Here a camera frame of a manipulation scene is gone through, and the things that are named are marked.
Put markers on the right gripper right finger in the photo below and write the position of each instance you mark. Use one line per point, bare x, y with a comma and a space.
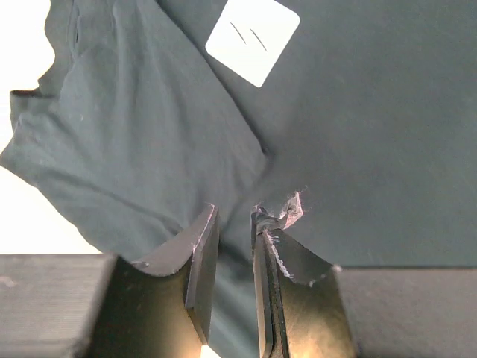
308, 307

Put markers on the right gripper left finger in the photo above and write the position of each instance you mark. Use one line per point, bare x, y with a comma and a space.
101, 305

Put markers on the black t shirt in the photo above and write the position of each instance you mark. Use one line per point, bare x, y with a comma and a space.
153, 110

